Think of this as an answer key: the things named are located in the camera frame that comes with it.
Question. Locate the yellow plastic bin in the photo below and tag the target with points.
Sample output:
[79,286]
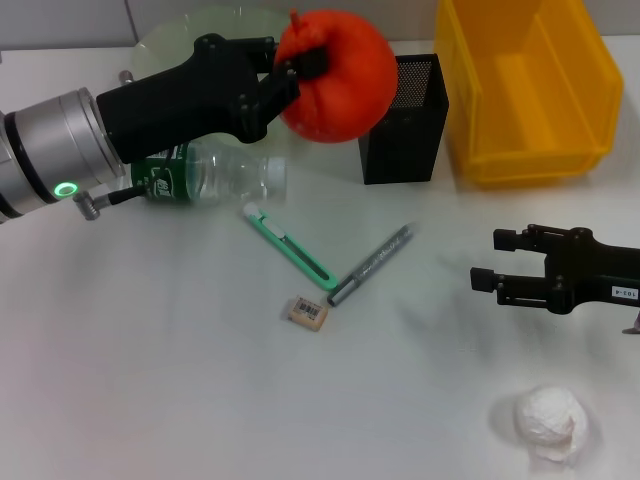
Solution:
[535,125]

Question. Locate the orange fruit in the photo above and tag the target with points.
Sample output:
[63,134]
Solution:
[350,90]

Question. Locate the green utility knife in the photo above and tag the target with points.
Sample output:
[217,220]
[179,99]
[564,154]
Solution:
[280,240]

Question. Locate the green glass fruit bowl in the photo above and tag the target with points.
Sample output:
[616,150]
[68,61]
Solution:
[165,45]

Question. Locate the black mesh pen holder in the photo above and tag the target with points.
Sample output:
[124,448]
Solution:
[405,145]

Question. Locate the white paper ball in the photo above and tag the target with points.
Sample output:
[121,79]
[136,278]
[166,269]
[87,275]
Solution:
[545,415]

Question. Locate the clear green-label water bottle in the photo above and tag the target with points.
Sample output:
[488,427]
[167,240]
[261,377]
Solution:
[225,175]

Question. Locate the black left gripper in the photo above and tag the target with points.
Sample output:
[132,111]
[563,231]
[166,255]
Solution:
[190,100]

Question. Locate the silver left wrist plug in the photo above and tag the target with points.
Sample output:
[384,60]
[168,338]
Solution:
[127,76]

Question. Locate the grey marker pen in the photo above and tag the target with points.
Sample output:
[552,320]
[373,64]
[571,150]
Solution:
[370,262]

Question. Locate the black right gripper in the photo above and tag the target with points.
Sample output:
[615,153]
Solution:
[585,275]

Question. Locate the beige barcode eraser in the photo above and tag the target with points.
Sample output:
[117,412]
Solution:
[307,311]

